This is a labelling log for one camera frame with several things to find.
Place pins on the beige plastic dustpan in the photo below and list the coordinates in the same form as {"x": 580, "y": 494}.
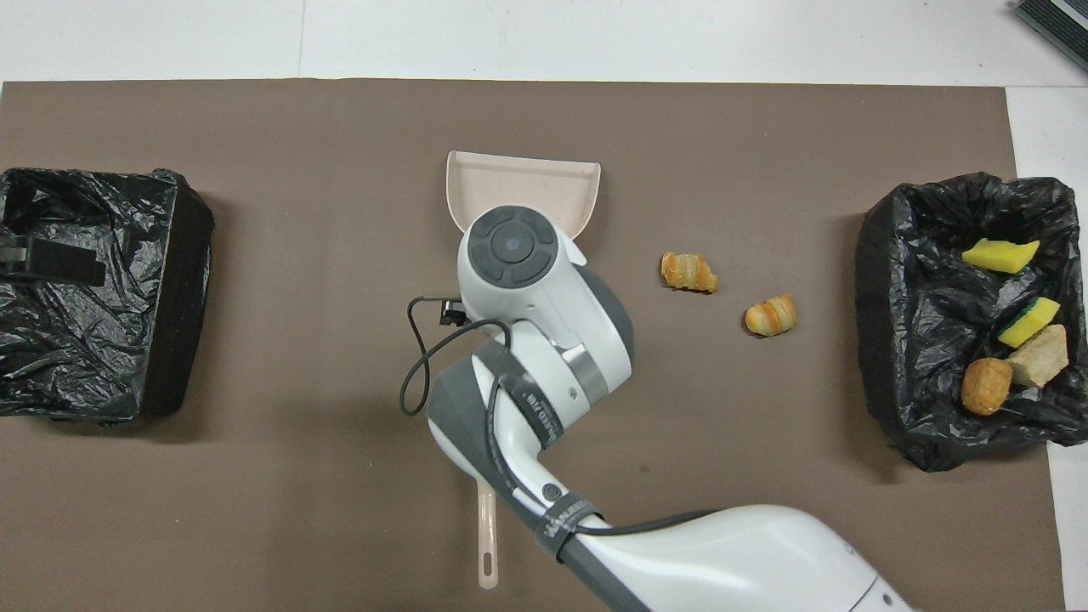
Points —
{"x": 527, "y": 183}

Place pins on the small croissant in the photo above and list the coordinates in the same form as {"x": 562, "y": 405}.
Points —
{"x": 688, "y": 272}
{"x": 771, "y": 316}

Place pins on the brown bread roll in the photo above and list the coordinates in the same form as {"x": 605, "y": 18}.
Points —
{"x": 986, "y": 387}

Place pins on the yellow sponge piece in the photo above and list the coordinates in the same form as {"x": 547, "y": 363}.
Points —
{"x": 1028, "y": 323}
{"x": 1000, "y": 255}

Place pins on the pale beige bread chunk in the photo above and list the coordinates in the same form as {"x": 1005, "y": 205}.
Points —
{"x": 1041, "y": 357}

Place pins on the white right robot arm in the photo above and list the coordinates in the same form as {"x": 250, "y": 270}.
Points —
{"x": 552, "y": 340}

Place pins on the bin with black trash bag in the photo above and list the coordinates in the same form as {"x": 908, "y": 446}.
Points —
{"x": 918, "y": 340}
{"x": 85, "y": 357}

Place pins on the brown table mat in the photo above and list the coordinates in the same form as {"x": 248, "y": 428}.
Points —
{"x": 255, "y": 510}

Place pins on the dark ribbed device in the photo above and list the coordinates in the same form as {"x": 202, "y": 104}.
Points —
{"x": 1058, "y": 25}

